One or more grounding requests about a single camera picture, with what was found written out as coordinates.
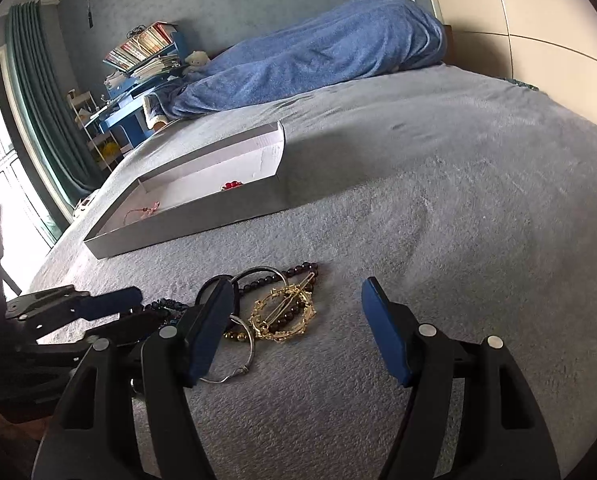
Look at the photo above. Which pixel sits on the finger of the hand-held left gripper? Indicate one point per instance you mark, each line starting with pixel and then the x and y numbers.
pixel 111 302
pixel 133 325

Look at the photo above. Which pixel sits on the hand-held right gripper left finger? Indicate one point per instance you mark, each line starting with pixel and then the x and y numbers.
pixel 213 332

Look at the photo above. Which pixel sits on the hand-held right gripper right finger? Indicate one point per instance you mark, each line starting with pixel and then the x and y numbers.
pixel 383 335

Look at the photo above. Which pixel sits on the large silver bangle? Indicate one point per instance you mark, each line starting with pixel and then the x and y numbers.
pixel 251 347

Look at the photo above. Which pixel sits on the shallow grey cardboard box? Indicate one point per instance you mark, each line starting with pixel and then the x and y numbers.
pixel 203 220

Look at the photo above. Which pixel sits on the yellow toy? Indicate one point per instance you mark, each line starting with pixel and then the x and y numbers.
pixel 109 149

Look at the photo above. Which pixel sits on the grey bed blanket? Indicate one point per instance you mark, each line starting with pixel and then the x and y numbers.
pixel 428 185

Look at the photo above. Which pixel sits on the blue desk with shelf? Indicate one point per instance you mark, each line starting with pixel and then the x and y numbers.
pixel 123 110

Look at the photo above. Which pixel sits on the white shelf rack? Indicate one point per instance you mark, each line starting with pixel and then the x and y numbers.
pixel 86 110

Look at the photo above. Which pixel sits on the teal curtain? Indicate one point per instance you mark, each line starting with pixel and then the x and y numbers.
pixel 43 110

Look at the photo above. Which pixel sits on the stack of papers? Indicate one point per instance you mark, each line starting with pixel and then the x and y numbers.
pixel 158 66

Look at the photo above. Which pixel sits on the white plush toy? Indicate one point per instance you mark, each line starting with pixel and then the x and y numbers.
pixel 197 61

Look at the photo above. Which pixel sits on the row of books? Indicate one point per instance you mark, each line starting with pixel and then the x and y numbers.
pixel 138 45

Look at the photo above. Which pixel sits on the blue fleece blanket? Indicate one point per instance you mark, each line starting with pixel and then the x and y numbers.
pixel 303 60

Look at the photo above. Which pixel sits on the beige wardrobe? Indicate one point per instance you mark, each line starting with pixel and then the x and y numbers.
pixel 528 0

